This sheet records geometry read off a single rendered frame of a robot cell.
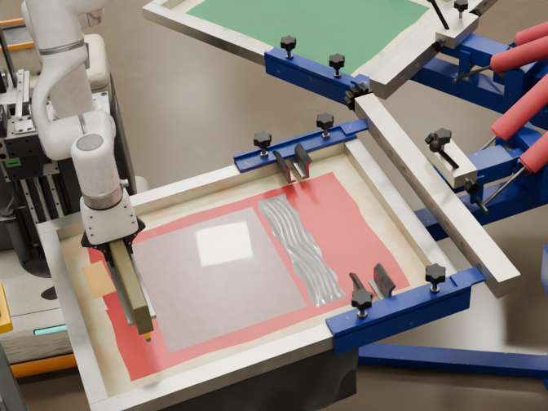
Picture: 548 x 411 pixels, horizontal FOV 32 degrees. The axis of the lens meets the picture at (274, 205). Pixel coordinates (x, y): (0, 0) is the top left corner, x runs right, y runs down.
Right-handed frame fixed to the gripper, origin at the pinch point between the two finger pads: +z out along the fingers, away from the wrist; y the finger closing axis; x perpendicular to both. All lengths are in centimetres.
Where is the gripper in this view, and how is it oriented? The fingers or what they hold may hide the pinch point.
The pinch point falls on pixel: (117, 252)
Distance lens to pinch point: 199.4
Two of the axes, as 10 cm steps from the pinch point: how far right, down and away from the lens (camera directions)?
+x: 3.5, 6.1, -7.0
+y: -9.3, 2.9, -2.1
